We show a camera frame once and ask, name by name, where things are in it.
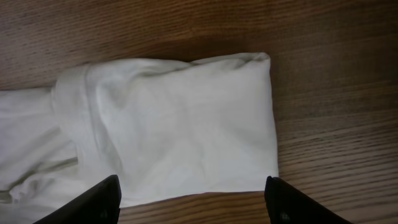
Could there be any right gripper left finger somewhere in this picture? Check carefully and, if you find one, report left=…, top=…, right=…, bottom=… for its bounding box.
left=35, top=175, right=121, bottom=224

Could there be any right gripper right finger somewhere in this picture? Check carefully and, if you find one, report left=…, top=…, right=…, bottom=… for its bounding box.
left=264, top=176, right=351, bottom=224

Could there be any white Puma t-shirt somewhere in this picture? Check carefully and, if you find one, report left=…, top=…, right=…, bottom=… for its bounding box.
left=1, top=53, right=278, bottom=223

